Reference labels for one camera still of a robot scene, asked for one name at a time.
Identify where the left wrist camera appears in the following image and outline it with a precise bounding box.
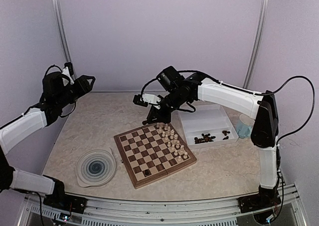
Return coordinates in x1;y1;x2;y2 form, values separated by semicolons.
62;62;74;85

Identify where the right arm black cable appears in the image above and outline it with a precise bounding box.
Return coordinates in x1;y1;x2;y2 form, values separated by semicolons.
141;70;315;144

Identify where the left aluminium frame post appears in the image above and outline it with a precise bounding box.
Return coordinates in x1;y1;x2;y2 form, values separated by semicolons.
49;0;82;96

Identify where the white chess pieces row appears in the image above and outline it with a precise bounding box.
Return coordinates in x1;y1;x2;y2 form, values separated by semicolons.
148;123;191;165

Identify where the light blue mug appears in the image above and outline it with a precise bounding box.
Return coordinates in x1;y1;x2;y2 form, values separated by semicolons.
236;114;255;139

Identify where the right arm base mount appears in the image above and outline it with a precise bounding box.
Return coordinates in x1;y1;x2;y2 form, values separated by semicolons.
238;186;284;226

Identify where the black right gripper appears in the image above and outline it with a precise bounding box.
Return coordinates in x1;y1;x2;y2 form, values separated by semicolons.
147;89;189;124

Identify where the aluminium frame post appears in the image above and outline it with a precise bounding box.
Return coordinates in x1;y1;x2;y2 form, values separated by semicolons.
49;0;82;96
242;0;269;89

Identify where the collapsible silicone bowl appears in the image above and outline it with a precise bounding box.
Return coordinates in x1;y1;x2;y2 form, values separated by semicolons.
75;147;116;188

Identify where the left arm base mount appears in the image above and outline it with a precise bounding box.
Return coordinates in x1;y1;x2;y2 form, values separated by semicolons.
43;178;87;214

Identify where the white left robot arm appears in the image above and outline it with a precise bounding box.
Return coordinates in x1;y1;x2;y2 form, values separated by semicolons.
0;70;96;209

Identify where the white plastic tray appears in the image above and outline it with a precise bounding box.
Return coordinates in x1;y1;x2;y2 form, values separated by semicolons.
178;104;239;149

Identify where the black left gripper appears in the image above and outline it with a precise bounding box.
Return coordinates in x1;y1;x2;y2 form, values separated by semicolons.
56;74;95;108

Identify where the right aluminium frame post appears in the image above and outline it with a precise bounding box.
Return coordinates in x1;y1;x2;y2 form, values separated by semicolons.
242;0;269;89

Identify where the wooden chess board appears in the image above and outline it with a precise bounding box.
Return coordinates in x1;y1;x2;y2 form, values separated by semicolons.
114;123;197;189

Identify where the front aluminium rail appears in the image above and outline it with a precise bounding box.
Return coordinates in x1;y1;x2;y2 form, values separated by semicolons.
16;184;308;226

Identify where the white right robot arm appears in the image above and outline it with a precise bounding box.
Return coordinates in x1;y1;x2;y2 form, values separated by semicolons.
137;66;280;208

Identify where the dark chess pieces pile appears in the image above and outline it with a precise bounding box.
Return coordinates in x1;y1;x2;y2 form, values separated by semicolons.
194;130;230;144

